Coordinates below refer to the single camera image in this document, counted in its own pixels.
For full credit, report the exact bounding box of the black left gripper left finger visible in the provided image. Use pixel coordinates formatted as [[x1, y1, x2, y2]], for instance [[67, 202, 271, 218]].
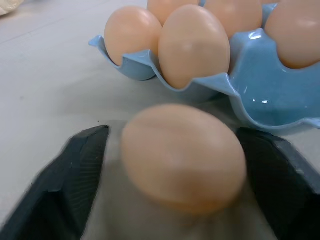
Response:
[[0, 125, 110, 240]]

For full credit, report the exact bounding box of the beige object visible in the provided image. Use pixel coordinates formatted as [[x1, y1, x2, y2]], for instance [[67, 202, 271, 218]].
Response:
[[0, 0, 25, 17]]

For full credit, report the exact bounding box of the tan egg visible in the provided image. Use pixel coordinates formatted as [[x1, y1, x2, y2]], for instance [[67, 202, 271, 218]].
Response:
[[158, 4, 231, 90], [121, 103, 248, 216], [146, 0, 201, 27], [264, 0, 320, 70], [103, 5, 163, 67], [202, 0, 263, 40]]

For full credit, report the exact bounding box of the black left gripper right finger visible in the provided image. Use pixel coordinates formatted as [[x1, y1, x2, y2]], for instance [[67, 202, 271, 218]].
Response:
[[235, 127, 320, 240]]

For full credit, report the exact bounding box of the blue ceramic egg tray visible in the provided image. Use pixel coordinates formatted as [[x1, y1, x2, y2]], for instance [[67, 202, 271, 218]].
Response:
[[87, 0, 320, 137]]

